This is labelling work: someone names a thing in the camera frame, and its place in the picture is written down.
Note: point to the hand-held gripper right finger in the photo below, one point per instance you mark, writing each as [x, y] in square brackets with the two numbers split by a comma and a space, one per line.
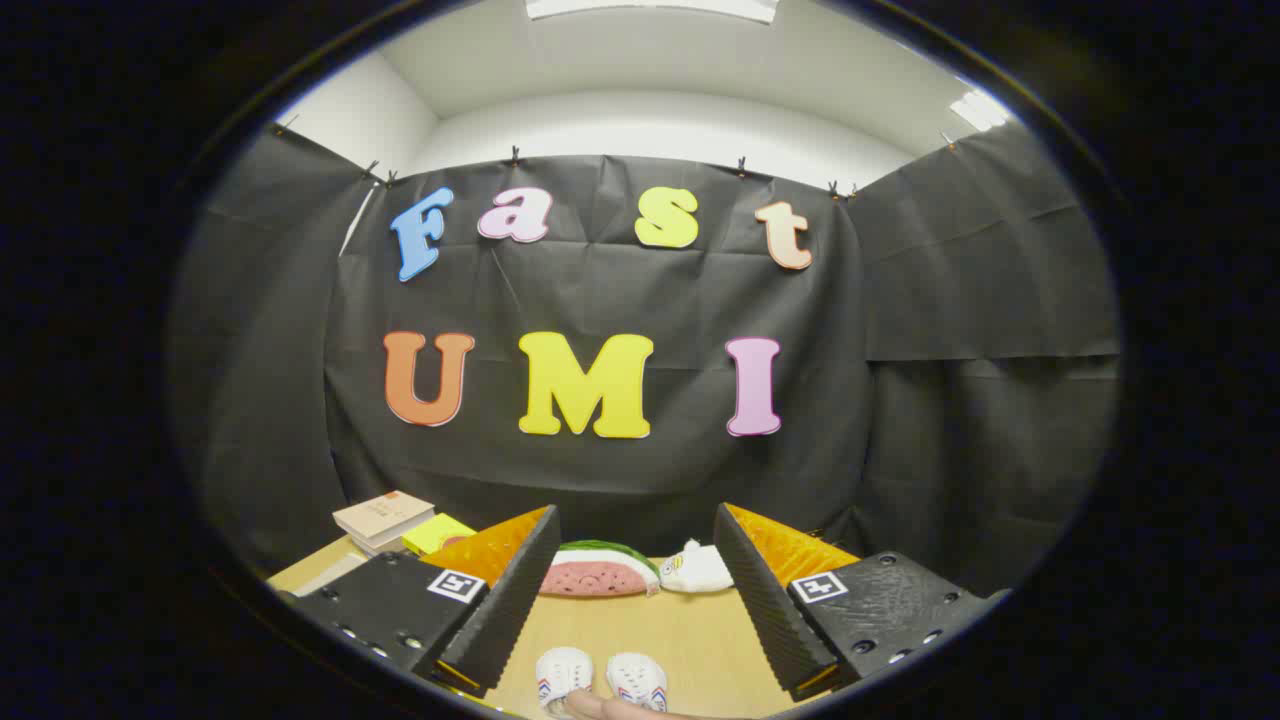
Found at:
[765, 600]

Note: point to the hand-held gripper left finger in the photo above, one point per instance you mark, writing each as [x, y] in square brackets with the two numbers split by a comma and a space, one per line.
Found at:
[500, 610]

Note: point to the white shoe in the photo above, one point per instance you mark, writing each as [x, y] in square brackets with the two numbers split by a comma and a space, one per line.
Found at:
[637, 678]
[562, 672]

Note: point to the white plush toy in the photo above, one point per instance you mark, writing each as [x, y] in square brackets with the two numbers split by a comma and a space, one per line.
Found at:
[695, 570]

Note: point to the yellow book with red circle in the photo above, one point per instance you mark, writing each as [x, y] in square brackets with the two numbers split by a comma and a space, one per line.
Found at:
[438, 532]

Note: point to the watermelon slice plush toy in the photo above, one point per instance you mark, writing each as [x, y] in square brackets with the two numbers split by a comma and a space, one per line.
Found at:
[600, 575]

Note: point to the white book with dark spine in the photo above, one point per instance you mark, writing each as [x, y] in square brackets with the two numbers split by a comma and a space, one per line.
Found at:
[372, 545]

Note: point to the beige book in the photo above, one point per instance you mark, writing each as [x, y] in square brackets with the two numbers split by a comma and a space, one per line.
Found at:
[385, 512]

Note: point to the ceiling light panel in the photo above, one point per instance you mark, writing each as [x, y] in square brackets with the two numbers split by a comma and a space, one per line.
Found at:
[980, 110]
[650, 8]

